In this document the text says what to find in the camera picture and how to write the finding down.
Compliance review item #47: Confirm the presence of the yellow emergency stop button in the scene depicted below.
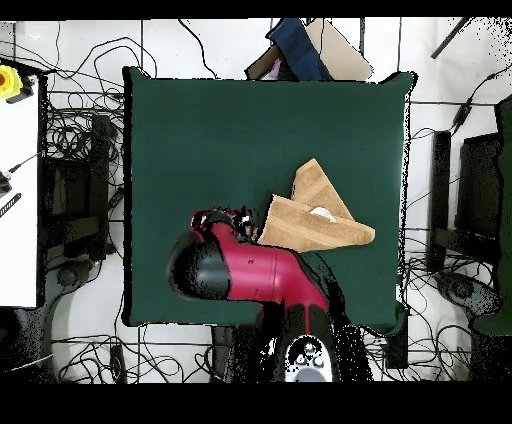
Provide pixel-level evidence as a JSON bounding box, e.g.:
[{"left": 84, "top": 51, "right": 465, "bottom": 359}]
[{"left": 0, "top": 64, "right": 35, "bottom": 105}]

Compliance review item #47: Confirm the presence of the white desk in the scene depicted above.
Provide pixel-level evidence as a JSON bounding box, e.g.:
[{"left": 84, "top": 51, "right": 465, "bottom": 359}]
[{"left": 0, "top": 75, "right": 41, "bottom": 308}]

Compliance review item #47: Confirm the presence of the black cable tangle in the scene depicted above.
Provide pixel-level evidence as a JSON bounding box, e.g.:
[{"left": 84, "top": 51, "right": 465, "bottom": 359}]
[
  {"left": 41, "top": 35, "right": 158, "bottom": 169},
  {"left": 399, "top": 223, "right": 497, "bottom": 381},
  {"left": 51, "top": 323, "right": 213, "bottom": 383}
]

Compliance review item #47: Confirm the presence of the black ribbed strip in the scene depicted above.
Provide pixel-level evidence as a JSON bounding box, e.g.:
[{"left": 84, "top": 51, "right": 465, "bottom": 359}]
[{"left": 0, "top": 192, "right": 23, "bottom": 219}]

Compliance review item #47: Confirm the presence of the black rod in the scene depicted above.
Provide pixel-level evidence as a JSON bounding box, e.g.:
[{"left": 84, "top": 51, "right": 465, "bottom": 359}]
[{"left": 430, "top": 16, "right": 475, "bottom": 60}]

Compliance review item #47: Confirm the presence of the navy blue garment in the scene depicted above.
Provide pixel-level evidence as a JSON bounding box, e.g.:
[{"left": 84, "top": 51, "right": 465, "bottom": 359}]
[{"left": 266, "top": 17, "right": 334, "bottom": 82}]

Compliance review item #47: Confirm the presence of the brown cardboard box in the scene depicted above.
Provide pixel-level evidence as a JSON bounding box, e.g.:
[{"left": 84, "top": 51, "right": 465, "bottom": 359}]
[{"left": 244, "top": 17, "right": 375, "bottom": 83}]

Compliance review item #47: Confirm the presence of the black power adapter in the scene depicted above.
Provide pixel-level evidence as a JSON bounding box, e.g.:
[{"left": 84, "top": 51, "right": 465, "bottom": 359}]
[{"left": 451, "top": 99, "right": 475, "bottom": 131}]

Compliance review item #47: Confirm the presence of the black frame stand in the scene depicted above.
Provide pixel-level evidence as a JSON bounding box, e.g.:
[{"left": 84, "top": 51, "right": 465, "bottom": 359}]
[
  {"left": 39, "top": 113, "right": 114, "bottom": 267},
  {"left": 426, "top": 130, "right": 504, "bottom": 275}
]

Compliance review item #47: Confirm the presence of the black table leg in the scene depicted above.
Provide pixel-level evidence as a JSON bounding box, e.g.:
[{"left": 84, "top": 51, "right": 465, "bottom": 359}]
[{"left": 384, "top": 319, "right": 410, "bottom": 370}]

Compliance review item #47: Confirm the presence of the dark green tablecloth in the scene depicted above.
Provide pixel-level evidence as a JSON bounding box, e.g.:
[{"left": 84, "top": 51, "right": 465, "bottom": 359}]
[{"left": 121, "top": 65, "right": 419, "bottom": 336}]

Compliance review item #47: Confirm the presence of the tan terry towel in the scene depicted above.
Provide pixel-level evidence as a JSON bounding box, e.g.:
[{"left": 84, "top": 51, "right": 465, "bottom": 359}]
[{"left": 256, "top": 157, "right": 376, "bottom": 254}]

